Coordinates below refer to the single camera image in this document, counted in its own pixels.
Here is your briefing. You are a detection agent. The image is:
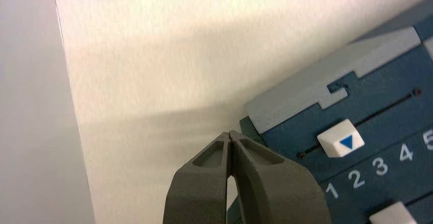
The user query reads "grey and blue control box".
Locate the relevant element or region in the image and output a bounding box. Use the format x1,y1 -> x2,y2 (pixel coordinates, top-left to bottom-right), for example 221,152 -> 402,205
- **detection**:
226,0 -> 433,224

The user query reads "white slider knob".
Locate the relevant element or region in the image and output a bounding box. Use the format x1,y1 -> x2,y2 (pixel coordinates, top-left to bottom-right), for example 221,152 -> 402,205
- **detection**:
317,118 -> 365,159
369,201 -> 419,224

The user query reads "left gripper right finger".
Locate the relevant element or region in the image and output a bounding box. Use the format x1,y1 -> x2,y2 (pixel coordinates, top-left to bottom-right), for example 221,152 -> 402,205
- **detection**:
231,131 -> 332,224

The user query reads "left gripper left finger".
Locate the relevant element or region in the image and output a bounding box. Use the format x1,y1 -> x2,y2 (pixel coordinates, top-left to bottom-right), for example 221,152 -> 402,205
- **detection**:
162,132 -> 232,224

